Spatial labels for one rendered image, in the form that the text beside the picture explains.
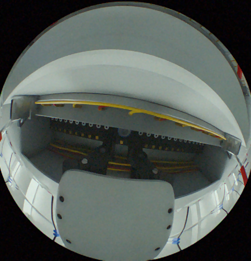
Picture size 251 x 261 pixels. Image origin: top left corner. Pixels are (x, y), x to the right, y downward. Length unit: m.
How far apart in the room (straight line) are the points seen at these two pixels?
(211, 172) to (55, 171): 0.49
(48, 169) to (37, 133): 0.13
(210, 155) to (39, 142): 0.61
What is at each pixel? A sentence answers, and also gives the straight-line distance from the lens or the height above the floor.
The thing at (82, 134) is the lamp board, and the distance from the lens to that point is 0.24.
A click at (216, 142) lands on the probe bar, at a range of 0.15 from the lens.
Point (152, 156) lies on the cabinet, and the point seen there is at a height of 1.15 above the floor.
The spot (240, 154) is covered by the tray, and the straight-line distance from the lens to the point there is 0.34.
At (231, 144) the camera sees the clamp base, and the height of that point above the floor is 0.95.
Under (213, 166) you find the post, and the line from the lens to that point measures 0.38.
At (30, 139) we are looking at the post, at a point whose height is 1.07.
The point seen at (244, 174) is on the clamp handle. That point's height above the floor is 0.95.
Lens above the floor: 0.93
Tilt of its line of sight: 32 degrees up
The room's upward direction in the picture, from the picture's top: 169 degrees counter-clockwise
